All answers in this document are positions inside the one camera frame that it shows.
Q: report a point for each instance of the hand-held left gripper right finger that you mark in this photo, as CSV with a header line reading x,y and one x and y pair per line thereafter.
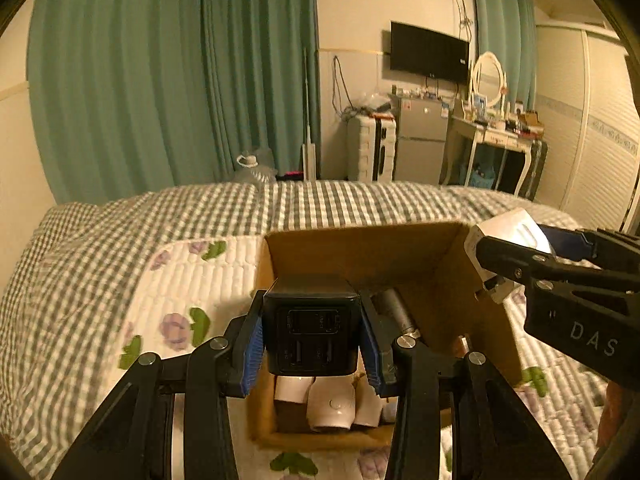
x,y
371,360

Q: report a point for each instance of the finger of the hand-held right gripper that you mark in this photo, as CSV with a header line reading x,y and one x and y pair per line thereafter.
x,y
562,242
515,262

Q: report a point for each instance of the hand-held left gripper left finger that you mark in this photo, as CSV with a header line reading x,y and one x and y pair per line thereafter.
x,y
252,355

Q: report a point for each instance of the white cube charger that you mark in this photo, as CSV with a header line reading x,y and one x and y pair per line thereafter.
x,y
510,227

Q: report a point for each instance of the white bottle with red cap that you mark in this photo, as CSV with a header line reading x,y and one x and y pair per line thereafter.
x,y
372,402

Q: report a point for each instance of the black cylinder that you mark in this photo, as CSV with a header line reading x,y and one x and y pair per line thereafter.
x,y
397,310

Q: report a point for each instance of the white rounded case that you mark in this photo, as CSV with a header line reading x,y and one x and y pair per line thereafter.
x,y
332,405

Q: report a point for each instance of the black power adapter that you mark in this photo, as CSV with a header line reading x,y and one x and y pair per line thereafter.
x,y
311,330

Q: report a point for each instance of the brown cardboard box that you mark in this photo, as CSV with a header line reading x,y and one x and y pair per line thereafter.
x,y
400,255

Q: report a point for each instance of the person's right forearm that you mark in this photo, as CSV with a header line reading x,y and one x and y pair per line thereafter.
x,y
617,435

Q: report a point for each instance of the white floral quilted mat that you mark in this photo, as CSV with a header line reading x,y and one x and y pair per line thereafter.
x,y
200,300

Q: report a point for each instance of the dark suitcase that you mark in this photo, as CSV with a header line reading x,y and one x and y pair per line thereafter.
x,y
534,170

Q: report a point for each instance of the white louvered wardrobe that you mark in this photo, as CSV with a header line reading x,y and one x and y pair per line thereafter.
x,y
595,125

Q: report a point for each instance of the white dressing table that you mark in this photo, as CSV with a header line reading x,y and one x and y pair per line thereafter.
x,y
492,135

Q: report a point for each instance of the silver small fridge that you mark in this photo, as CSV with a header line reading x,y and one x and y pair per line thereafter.
x,y
422,135

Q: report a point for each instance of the oval white mirror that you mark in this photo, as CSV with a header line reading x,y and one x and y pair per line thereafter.
x,y
487,80

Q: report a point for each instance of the clear water jug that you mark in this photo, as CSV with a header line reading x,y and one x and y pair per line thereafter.
x,y
256,170

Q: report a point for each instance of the green checked blanket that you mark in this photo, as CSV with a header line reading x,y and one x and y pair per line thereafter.
x,y
100,250

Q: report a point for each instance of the white ribbed suitcase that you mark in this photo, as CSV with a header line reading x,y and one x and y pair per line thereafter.
x,y
367,150

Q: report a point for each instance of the white flat mop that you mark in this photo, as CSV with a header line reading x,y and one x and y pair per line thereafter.
x,y
308,160

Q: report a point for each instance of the narrow green curtain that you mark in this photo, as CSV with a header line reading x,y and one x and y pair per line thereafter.
x,y
505,30

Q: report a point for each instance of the wide green curtain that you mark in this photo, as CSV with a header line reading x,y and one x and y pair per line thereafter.
x,y
150,75

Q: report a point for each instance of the small photo frame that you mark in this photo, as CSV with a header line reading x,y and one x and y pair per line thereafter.
x,y
480,106

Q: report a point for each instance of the black wall television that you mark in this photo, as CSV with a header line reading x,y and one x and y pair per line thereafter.
x,y
429,52

